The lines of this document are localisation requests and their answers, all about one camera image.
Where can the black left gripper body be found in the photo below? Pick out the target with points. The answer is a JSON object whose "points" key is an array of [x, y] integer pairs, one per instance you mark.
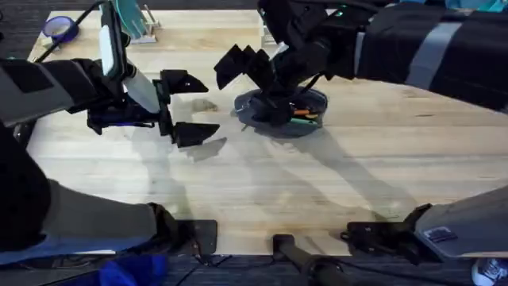
{"points": [[115, 113]]}

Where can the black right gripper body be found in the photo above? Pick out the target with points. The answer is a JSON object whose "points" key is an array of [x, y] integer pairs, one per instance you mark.
{"points": [[305, 35]]}

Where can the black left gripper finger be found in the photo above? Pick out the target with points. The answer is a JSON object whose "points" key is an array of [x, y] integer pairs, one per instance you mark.
{"points": [[194, 134], [183, 81]]}

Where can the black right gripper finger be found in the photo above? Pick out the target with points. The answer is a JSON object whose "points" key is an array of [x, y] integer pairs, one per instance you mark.
{"points": [[230, 65], [260, 69]]}

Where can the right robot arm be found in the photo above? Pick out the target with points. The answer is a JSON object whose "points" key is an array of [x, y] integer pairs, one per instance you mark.
{"points": [[416, 43]]}

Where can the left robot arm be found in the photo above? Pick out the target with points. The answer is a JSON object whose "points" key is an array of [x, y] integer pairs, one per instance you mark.
{"points": [[24, 91]]}

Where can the black upright left wrist plate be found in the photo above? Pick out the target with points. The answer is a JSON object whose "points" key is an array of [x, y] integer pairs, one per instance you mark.
{"points": [[111, 43]]}

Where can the teal disc on clear stand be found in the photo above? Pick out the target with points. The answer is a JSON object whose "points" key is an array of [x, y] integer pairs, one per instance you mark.
{"points": [[133, 20]]}

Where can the purple tape roll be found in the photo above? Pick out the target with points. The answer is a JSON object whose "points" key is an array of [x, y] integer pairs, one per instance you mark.
{"points": [[59, 28]]}

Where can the blue fabric item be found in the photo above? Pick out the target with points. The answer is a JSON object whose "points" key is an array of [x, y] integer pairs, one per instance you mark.
{"points": [[135, 270]]}

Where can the white shoe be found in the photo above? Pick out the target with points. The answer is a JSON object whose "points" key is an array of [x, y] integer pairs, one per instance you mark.
{"points": [[490, 272]]}

